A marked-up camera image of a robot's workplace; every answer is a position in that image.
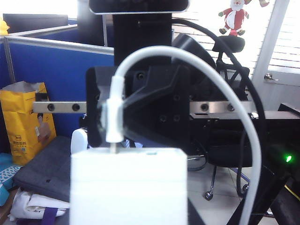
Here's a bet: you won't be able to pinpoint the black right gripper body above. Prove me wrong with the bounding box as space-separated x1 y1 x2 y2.
32 13 258 119

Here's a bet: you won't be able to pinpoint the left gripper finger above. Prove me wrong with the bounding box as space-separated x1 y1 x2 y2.
188 202 205 225

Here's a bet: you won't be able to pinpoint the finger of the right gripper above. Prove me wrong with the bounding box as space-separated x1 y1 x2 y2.
85 67 117 148
123 64 191 144

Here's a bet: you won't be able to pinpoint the thin white charging cable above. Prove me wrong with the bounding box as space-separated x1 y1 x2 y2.
105 45 262 225

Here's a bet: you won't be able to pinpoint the white charging adapter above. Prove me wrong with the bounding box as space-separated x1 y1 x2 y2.
69 147 189 225

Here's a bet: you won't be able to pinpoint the white rounded plastic object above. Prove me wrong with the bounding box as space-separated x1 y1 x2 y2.
71 128 89 156

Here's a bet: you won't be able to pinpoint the dark background screen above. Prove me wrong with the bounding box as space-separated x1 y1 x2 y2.
77 0 114 46

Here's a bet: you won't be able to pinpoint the blue office partition panel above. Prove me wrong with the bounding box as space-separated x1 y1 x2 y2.
6 24 79 44
0 35 115 153

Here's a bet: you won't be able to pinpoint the white window blinds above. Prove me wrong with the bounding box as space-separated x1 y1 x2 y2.
172 0 275 78
267 0 300 75

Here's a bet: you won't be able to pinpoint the grey felt sleeve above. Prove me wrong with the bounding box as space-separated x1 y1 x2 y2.
13 135 74 203

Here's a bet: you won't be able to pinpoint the yellow paper bag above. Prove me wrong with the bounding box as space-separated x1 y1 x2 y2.
0 81 57 166

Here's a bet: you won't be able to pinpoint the black office chair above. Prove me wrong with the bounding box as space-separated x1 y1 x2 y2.
194 35 250 201

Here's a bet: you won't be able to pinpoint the santa claus decoration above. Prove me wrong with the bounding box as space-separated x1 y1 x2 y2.
218 0 249 36

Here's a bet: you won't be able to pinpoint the teal white patterned package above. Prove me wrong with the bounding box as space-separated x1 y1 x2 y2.
0 152 23 207

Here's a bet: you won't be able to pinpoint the white cloth bag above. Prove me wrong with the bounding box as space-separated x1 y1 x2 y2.
10 189 71 223

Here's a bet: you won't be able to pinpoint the black background monitor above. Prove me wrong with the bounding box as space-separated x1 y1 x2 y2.
2 13 68 34

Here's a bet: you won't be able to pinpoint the yellow duck toy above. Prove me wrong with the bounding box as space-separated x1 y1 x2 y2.
0 20 10 36

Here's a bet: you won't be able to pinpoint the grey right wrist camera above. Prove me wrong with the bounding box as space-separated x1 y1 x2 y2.
89 0 189 15

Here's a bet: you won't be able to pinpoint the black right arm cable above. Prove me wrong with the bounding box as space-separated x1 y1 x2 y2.
172 18 267 198

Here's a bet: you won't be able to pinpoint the thin yellow cable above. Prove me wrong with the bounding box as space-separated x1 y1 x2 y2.
284 184 300 202

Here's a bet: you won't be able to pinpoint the silver door handle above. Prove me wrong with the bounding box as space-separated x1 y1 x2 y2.
263 73 280 82

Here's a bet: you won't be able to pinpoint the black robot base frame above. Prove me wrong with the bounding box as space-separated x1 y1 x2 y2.
246 103 300 225

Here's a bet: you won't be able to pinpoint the white door frame post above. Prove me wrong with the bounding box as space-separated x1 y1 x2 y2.
249 0 291 82

